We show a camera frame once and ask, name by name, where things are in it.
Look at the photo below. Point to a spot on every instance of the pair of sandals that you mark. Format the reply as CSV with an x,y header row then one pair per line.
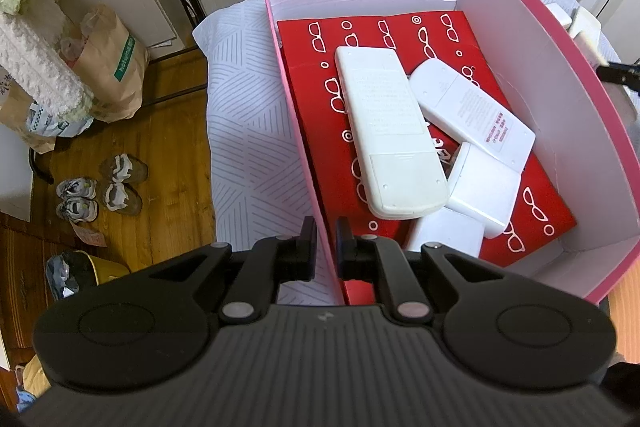
x,y
122,168

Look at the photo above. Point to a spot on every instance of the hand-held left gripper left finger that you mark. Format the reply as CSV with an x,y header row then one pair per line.
x,y
309,247

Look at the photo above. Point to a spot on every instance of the pink cardboard box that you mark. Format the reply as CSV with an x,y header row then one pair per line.
x,y
565,147

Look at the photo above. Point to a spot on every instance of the white remote with red label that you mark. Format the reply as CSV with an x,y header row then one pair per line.
x,y
470,107

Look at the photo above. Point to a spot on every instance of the patterned plastic bag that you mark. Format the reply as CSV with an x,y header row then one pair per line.
x,y
60,122

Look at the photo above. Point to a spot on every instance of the small white square charger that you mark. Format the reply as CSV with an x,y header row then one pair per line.
x,y
559,14

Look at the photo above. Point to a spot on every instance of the cream remote control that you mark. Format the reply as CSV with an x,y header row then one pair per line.
x,y
586,37

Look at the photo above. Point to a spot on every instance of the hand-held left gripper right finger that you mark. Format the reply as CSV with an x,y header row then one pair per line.
x,y
344,247

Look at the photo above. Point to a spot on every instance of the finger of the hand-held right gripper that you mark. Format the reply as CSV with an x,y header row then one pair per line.
x,y
622,76

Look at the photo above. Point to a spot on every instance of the yellow trash bin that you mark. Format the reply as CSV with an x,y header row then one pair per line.
x,y
100,272

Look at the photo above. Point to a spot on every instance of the off-white remote control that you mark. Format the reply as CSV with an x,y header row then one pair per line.
x,y
385,132

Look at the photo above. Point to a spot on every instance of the white fluffy robe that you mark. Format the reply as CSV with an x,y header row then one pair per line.
x,y
35,32

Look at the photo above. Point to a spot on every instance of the red patterned flat box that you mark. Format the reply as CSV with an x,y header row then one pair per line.
x,y
320,107

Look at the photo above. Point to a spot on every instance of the large white power adapter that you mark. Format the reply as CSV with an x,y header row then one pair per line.
x,y
482,189

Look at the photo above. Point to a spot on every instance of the brown paper bag green label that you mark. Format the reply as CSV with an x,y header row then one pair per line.
x,y
110,62

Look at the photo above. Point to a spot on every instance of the white green sneaker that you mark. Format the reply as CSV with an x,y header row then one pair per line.
x,y
76,188
76,209

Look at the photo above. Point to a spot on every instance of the pink paper scrap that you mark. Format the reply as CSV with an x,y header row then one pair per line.
x,y
91,236

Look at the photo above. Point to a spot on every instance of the white charger block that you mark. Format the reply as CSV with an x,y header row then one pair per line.
x,y
445,234

